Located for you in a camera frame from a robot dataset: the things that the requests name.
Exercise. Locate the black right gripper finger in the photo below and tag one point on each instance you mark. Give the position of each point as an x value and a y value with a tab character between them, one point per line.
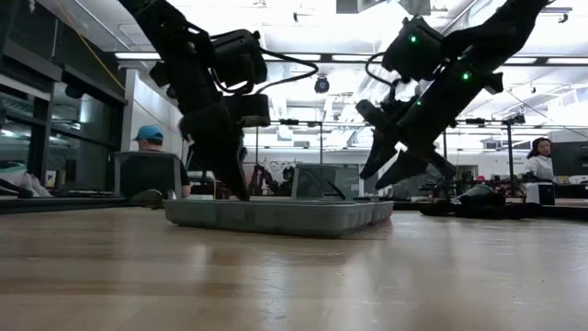
379	154
406	167

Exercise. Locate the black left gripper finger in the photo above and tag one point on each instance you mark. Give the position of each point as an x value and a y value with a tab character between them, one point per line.
243	161
229	177

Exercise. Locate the grey plastic tool case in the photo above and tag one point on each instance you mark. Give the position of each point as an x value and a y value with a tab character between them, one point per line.
275	218

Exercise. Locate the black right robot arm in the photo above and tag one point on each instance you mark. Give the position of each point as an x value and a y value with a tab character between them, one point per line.
496	32

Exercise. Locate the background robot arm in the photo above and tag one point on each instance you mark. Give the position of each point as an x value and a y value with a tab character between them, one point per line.
264	179

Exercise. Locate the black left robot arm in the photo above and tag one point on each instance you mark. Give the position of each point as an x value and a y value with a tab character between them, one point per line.
174	46

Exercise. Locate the black work glove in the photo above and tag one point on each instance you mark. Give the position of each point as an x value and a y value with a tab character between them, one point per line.
480	195
436	209

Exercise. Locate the person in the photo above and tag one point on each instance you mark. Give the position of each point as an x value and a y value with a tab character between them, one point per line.
542	165
149	138

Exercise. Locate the grey monitor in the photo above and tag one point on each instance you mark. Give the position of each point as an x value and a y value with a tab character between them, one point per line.
314	181

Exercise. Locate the grey office chair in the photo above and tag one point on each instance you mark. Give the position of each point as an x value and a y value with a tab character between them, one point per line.
147	174

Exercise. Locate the white box device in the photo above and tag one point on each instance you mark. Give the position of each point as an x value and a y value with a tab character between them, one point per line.
541	193

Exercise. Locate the white teal object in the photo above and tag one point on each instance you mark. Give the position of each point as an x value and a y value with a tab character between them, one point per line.
18	179

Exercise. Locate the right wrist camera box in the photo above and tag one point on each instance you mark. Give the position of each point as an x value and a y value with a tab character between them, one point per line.
372	115

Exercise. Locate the black camera stand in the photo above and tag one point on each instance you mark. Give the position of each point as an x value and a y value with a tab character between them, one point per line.
510	151

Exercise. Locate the black overhead camera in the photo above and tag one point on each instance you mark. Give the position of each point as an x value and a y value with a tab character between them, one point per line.
321	85

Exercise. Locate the black wall-mounted device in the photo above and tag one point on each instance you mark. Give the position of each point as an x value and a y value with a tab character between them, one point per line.
74	91

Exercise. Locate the dark wall monitor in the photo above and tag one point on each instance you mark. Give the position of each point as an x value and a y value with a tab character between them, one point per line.
569	156

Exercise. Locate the black aluminium table frame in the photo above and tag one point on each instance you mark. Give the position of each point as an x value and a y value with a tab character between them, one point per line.
59	204

